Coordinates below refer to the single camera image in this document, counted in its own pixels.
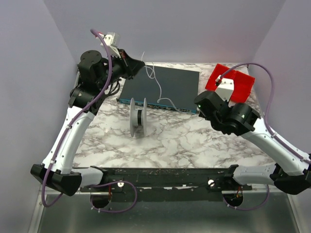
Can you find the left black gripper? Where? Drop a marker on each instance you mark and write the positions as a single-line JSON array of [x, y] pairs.
[[126, 64]]

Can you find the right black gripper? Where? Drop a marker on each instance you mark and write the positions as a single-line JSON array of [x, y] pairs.
[[223, 104]]

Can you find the white cable spool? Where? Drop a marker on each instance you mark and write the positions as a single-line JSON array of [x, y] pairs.
[[138, 117]]

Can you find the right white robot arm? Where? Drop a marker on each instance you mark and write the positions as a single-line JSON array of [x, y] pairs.
[[291, 172]]

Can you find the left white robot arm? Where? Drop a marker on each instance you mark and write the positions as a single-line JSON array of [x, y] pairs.
[[56, 171]]

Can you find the red plastic bin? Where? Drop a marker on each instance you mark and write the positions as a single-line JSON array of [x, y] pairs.
[[243, 83]]

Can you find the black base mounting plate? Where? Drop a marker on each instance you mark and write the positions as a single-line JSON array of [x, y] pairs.
[[167, 184]]

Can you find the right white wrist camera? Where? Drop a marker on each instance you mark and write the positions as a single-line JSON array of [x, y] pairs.
[[225, 88]]

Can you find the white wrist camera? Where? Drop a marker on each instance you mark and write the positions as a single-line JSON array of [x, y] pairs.
[[225, 88], [112, 41]]

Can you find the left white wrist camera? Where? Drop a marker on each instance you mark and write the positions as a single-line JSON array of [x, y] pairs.
[[112, 41]]

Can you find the dark blue network switch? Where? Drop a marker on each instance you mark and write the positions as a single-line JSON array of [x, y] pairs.
[[164, 88]]

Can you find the aluminium rail frame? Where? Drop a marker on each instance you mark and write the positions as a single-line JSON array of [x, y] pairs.
[[241, 200]]

